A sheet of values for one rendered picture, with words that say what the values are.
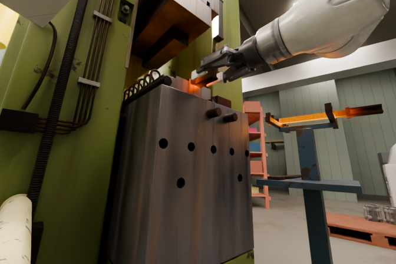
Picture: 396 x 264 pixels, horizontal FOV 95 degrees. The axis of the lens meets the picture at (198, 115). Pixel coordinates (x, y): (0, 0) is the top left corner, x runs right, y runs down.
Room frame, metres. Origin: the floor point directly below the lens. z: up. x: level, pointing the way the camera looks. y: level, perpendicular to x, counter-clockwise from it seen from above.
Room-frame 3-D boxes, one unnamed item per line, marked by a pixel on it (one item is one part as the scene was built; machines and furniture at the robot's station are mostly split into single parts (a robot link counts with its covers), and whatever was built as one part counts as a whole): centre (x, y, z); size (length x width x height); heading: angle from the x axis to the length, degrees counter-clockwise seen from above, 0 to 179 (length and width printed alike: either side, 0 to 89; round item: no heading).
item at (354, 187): (0.78, -0.47, 0.67); 0.40 x 0.30 x 0.02; 140
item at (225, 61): (0.45, -0.06, 1.00); 0.11 x 0.01 x 0.04; 60
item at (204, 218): (0.76, 0.13, 0.69); 0.56 x 0.38 x 0.45; 41
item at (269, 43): (0.36, -0.17, 1.00); 0.09 x 0.06 x 0.09; 131
